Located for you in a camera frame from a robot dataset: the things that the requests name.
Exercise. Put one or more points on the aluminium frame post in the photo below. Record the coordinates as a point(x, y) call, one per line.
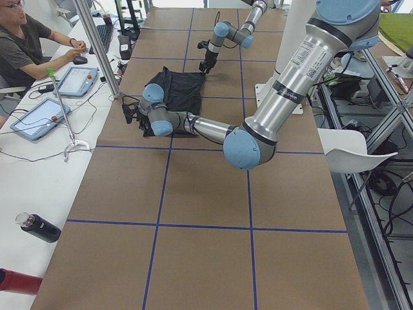
point(89, 26)

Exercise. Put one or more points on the seated person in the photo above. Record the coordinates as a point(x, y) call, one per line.
point(22, 61)

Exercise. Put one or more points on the black water bottle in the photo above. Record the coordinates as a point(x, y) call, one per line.
point(38, 226)

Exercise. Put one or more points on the teach pendant tablet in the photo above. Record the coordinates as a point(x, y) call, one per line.
point(77, 81)
point(38, 121)

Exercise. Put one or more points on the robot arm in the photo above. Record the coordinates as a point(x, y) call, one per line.
point(225, 30)
point(314, 33)

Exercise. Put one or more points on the far teach pendant tablet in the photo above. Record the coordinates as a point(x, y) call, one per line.
point(77, 81)

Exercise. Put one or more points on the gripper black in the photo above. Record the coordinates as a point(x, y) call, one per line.
point(208, 59)
point(142, 119)

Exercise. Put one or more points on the black computer mouse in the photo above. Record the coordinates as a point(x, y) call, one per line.
point(80, 60)

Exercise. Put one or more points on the red bottle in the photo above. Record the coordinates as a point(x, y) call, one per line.
point(14, 282)

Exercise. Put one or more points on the near teach pendant tablet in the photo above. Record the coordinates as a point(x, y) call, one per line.
point(38, 121)

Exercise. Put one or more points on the black graphic t-shirt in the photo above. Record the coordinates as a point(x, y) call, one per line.
point(179, 91)

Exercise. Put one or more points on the black keyboard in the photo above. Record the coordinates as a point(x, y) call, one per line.
point(105, 33)

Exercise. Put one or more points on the reacher grabber tool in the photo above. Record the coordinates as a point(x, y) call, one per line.
point(75, 143)

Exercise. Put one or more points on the white plastic chair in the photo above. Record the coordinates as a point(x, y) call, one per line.
point(346, 151)

